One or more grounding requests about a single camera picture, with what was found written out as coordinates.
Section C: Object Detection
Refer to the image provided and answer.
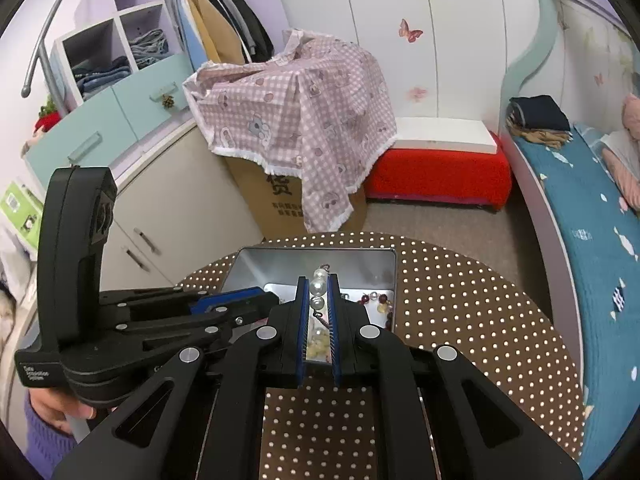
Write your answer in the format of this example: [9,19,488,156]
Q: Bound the tan hanging garment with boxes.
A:
[181,0,246,66]

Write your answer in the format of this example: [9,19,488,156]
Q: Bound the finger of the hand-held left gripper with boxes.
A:
[117,310,271,354]
[99,286,281,323]

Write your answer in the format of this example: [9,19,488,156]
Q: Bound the red and green decoration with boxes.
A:
[32,95,63,133]

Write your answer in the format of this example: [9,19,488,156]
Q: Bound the grey metal tin box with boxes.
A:
[220,246,398,331]

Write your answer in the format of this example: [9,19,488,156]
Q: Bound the green and white box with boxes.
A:
[0,177,43,248]

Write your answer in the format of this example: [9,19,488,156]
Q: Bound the person's left hand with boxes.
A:
[25,390,97,434]

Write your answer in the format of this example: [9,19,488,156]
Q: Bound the beaded charm bracelet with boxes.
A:
[357,290,396,328]

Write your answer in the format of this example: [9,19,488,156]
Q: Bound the folded dark clothes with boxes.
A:
[509,95,571,133]

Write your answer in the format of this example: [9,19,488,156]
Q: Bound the white board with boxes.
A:
[395,117,501,156]

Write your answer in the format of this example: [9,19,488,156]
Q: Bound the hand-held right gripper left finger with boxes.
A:
[52,276,308,480]

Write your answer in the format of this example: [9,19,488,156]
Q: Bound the metal cabinet handle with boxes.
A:
[134,227,162,256]
[125,247,151,273]

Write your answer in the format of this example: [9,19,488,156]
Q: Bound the white wardrobe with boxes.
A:
[270,0,543,121]

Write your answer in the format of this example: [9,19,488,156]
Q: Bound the folded tan cloth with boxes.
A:
[507,127,573,150]

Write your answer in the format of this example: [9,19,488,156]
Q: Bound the mint bed frame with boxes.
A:
[500,0,640,136]

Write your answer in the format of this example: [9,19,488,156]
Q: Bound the cardboard box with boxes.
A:
[225,155,368,241]

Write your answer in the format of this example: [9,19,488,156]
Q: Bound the pink brown butterfly sticker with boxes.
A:
[398,19,424,43]

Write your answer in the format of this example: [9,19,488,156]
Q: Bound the white fluffy cloth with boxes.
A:
[0,225,36,341]

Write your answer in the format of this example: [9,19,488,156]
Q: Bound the grey metal handrail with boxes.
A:
[20,0,101,111]

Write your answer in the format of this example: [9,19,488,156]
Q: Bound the pink checked cloth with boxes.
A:
[182,29,398,233]

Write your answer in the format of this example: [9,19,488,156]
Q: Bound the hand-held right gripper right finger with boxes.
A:
[330,274,583,480]

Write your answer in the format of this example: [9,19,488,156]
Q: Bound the mint drawer unit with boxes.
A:
[25,52,201,181]

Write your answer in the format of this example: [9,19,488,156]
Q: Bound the blue printed bed sheet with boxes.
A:
[512,122,640,476]

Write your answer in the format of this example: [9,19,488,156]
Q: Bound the folded jeans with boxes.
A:
[127,28,168,68]
[72,56,132,93]

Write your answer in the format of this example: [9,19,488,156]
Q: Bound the red ottoman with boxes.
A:
[364,130,513,211]

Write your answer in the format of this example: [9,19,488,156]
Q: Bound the light blue hanging garment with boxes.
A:
[165,0,211,63]

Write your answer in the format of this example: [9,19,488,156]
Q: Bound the pink pillow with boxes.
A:
[602,94,640,211]

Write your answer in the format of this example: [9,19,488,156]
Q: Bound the cream cabinet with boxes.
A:
[100,120,266,291]

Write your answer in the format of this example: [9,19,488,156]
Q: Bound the dark hanging garments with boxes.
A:
[212,0,276,61]

